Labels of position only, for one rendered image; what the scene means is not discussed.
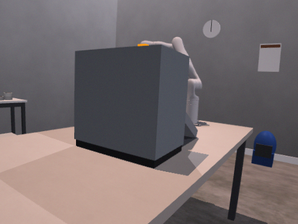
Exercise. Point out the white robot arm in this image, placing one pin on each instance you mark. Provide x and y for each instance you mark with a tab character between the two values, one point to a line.
194	84

